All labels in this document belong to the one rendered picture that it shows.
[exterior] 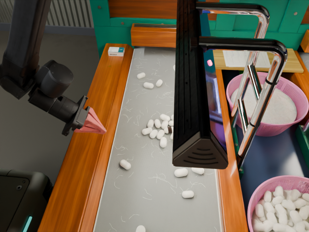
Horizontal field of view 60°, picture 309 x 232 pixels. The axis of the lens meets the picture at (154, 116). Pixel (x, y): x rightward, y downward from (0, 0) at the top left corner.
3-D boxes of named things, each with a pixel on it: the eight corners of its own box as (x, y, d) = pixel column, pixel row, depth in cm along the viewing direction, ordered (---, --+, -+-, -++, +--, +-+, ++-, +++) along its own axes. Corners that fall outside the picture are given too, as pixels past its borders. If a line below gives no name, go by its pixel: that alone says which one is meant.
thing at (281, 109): (231, 136, 90) (235, 124, 86) (224, 91, 105) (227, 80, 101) (300, 139, 89) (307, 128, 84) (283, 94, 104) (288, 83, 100)
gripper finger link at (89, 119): (115, 113, 75) (86, 95, 71) (110, 133, 69) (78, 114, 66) (102, 125, 78) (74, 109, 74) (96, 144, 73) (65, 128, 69)
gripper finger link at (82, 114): (113, 120, 73) (83, 101, 69) (108, 140, 68) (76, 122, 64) (100, 131, 77) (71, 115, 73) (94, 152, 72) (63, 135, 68)
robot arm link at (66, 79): (21, 67, 68) (-3, 84, 61) (39, 37, 61) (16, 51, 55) (60, 98, 71) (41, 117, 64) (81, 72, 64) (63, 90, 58)
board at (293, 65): (213, 69, 102) (214, 66, 101) (210, 47, 112) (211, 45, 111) (302, 73, 100) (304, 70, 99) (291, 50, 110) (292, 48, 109)
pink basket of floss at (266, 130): (267, 158, 84) (277, 139, 78) (206, 111, 99) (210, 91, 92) (312, 119, 96) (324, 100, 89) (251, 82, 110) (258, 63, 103)
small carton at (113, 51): (108, 55, 108) (107, 51, 106) (110, 51, 110) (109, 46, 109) (123, 56, 107) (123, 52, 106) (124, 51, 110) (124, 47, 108)
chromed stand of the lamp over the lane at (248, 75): (176, 176, 80) (191, 43, 48) (177, 126, 94) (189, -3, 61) (240, 180, 79) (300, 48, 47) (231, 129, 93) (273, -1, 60)
